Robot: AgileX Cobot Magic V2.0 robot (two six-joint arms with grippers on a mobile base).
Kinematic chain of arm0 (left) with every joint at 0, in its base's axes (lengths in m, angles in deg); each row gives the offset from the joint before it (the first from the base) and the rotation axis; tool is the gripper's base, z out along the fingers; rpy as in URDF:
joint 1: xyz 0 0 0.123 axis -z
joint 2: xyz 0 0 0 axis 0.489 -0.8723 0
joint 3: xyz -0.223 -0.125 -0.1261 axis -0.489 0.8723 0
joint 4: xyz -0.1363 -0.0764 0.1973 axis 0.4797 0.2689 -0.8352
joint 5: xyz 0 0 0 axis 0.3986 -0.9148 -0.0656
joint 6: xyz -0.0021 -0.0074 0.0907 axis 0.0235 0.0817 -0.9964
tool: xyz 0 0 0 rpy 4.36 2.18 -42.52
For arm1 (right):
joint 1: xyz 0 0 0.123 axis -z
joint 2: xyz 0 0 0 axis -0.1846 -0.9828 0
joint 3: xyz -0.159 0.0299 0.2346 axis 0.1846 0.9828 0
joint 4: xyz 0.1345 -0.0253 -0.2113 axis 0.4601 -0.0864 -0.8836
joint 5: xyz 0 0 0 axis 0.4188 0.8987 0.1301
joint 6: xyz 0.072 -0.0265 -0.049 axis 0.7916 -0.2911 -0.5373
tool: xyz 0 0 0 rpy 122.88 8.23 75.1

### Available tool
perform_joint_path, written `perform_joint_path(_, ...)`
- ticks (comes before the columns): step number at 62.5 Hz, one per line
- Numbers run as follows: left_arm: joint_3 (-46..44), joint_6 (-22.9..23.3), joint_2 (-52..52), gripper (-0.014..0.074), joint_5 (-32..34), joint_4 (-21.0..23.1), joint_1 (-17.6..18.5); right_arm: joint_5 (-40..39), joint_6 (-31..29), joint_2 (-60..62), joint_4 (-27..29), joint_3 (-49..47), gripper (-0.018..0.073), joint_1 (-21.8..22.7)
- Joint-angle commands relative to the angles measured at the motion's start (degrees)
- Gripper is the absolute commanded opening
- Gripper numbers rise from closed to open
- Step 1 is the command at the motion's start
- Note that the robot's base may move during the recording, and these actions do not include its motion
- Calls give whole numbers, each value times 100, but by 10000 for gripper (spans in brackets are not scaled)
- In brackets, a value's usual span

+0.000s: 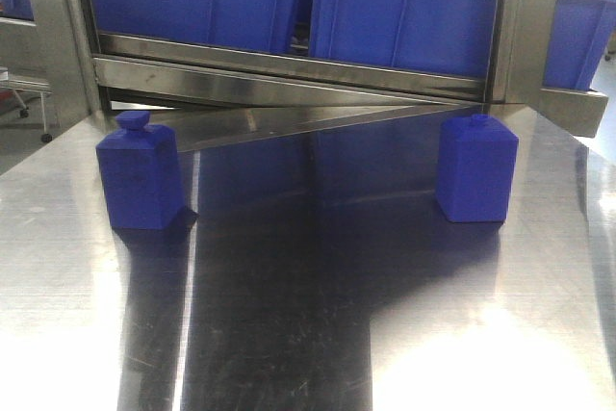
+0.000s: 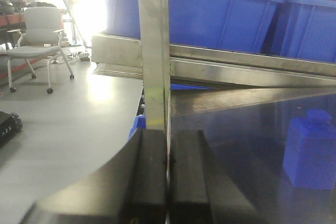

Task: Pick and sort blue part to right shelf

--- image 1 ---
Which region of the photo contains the stainless steel shelf frame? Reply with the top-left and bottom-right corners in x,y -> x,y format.
69,0 -> 608,137

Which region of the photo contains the blue bottle part without cap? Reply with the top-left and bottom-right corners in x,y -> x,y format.
435,114 -> 519,223

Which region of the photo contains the far right blue bin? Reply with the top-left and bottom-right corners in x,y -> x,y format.
543,0 -> 615,91

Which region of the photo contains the wheeled cart in background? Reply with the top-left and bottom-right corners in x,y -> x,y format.
1,66 -> 53,143

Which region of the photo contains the blue bottle part with cap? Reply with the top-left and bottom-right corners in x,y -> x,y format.
95,111 -> 185,230

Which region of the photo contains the right blue plastic bin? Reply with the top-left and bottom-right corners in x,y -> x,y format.
309,0 -> 497,78

